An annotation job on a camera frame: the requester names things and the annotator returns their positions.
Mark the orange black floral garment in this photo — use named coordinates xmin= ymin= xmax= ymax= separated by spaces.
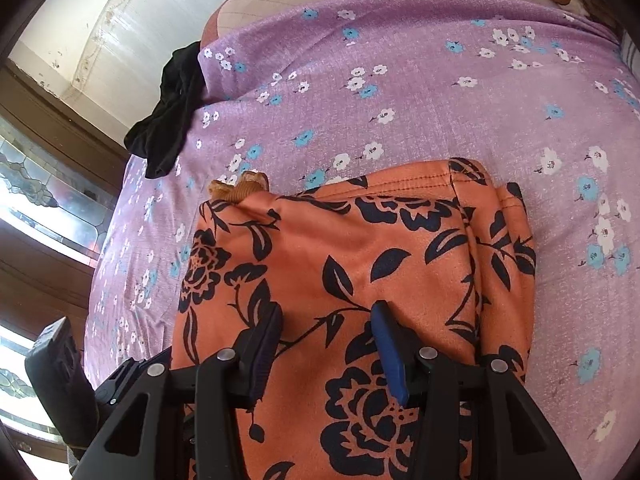
xmin=172 ymin=158 xmax=536 ymax=479

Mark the black crumpled garment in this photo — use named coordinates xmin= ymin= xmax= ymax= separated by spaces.
xmin=124 ymin=41 xmax=205 ymax=180

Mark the stained glass wooden door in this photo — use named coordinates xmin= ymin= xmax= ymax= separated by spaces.
xmin=1 ymin=61 xmax=127 ymax=468

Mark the striped grey pillow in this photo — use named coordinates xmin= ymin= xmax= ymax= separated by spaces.
xmin=620 ymin=30 xmax=640 ymax=79

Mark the black camera box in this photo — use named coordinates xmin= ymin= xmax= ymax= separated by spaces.
xmin=25 ymin=318 xmax=100 ymax=460

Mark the purple floral bedsheet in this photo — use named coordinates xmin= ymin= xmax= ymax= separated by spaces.
xmin=85 ymin=0 xmax=639 ymax=479

